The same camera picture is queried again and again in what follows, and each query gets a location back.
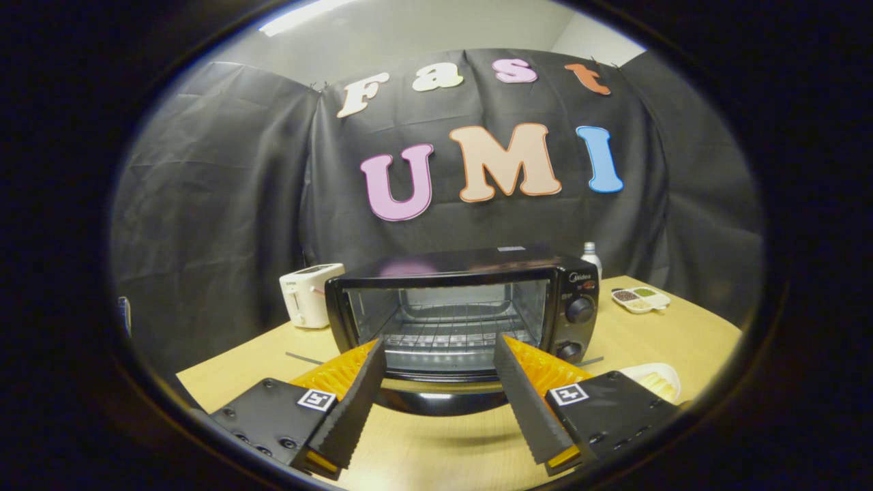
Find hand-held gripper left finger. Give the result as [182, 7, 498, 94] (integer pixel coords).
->
[209, 339, 387, 480]

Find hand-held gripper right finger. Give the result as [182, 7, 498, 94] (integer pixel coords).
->
[493, 333, 683, 477]

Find black toaster oven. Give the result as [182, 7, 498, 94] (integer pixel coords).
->
[325, 245, 600, 416]

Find white plate of food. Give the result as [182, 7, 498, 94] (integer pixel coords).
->
[619, 363, 682, 404]

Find white pop-up toaster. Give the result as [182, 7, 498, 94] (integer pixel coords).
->
[279, 263, 346, 329]

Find white divided condiment dish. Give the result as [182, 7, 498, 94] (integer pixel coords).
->
[611, 286, 671, 314]

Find black backdrop cloth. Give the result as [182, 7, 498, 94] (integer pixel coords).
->
[110, 48, 764, 376]

